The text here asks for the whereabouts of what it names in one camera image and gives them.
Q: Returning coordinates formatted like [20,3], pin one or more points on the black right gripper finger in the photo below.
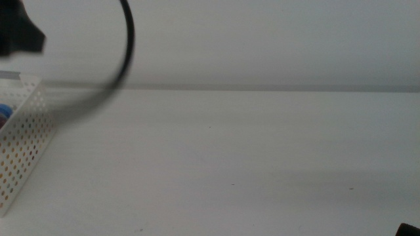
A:
[410,230]

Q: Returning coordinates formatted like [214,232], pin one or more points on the clear water bottle blue cap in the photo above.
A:
[5,110]

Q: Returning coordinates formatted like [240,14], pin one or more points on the white perforated plastic basket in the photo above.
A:
[31,80]

